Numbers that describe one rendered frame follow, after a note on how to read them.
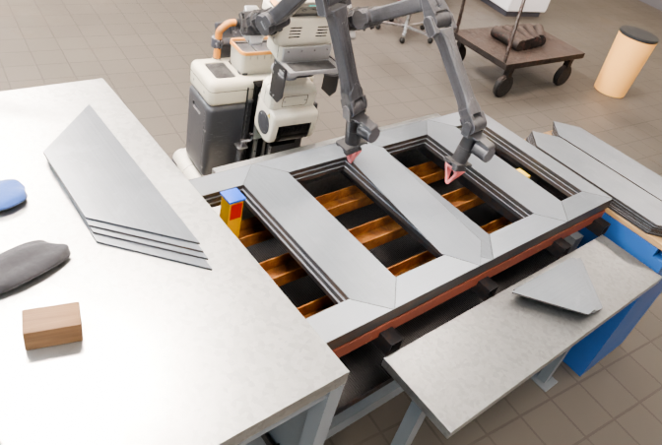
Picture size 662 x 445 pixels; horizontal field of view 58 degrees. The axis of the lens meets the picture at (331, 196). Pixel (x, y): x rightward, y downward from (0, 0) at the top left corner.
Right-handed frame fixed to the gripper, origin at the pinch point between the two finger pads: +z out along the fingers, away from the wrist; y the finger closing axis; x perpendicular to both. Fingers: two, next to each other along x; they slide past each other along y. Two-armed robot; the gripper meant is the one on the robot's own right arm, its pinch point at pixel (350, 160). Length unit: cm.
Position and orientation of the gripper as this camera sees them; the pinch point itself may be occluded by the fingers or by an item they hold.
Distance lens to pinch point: 218.9
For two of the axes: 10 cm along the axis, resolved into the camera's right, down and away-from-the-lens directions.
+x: -5.8, -5.8, 5.7
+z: -0.6, 7.3, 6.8
